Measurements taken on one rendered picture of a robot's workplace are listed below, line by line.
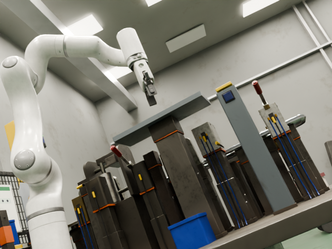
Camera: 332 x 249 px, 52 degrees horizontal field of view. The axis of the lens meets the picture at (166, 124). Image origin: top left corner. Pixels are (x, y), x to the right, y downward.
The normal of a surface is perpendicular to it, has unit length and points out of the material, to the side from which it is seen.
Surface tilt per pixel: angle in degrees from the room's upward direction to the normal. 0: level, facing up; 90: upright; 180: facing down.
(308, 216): 90
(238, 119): 90
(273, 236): 90
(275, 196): 90
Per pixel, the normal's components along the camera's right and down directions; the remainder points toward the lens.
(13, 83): 0.14, 0.28
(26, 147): -0.07, -0.75
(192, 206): -0.36, -0.18
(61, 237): 0.70, -0.48
